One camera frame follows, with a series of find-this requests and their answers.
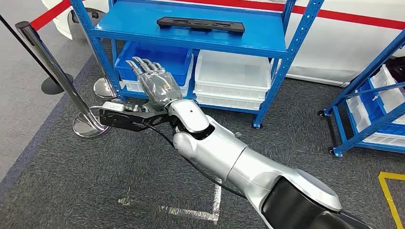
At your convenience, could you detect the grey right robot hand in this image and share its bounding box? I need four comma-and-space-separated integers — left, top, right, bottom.
122, 57, 181, 114

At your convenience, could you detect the black plastic panel part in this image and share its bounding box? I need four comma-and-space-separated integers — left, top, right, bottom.
156, 16, 246, 35

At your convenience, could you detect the blue metal shelf rack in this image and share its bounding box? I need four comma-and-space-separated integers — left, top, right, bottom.
69, 0, 325, 129
318, 30, 405, 158

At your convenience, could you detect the blue plastic bin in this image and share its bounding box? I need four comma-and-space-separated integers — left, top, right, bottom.
357, 79, 405, 136
114, 42, 193, 86

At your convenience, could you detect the translucent plastic bin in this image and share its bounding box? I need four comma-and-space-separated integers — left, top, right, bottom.
193, 90, 266, 111
194, 50, 272, 100

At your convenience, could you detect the thin black stanchion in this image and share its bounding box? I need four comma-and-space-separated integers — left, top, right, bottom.
0, 14, 74, 95

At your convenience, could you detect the silver floor tape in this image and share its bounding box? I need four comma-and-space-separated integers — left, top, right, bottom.
118, 177, 222, 226

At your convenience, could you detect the white car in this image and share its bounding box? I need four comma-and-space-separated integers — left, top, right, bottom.
41, 0, 405, 87

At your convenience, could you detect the yellow floor tape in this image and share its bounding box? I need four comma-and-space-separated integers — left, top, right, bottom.
378, 171, 405, 229

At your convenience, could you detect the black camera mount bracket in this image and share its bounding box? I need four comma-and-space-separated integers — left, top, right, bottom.
99, 107, 171, 133

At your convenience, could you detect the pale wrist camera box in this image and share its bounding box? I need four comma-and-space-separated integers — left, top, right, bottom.
101, 101, 126, 111

